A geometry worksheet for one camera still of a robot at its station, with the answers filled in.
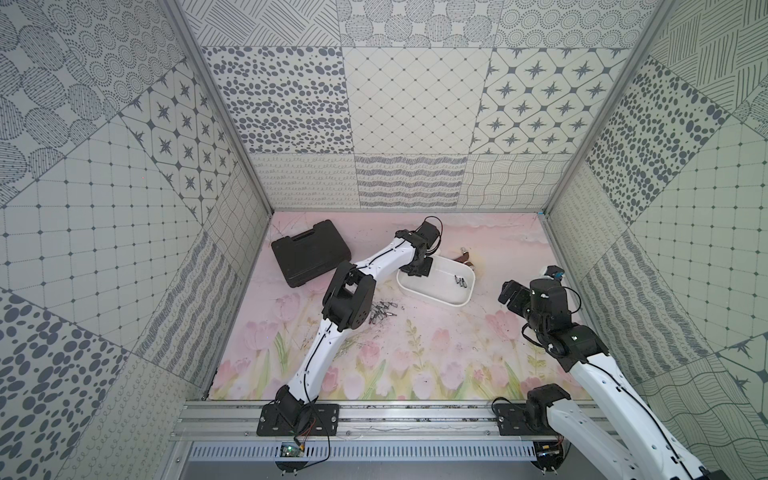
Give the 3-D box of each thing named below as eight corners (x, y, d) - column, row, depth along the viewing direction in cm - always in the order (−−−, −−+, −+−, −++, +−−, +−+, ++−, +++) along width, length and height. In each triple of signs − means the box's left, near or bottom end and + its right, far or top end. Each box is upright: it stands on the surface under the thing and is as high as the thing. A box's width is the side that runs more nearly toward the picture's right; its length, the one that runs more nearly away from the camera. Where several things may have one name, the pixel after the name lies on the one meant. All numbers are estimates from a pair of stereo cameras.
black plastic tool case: (291, 289, 98) (287, 283, 95) (273, 249, 109) (269, 243, 106) (353, 259, 106) (352, 253, 103) (331, 224, 117) (329, 218, 114)
